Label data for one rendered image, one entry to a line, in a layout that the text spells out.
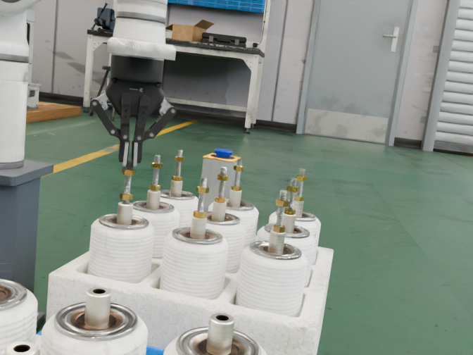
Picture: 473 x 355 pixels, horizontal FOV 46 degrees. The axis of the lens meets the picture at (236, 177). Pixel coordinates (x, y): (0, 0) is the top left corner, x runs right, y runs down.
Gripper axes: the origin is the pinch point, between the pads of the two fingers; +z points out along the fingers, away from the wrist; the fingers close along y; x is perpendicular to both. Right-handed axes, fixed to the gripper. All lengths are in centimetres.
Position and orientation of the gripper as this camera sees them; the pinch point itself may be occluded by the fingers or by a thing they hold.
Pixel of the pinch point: (130, 153)
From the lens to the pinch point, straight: 84.0
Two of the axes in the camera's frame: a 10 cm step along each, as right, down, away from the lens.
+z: -1.1, 9.8, 1.9
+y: -9.6, -0.6, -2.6
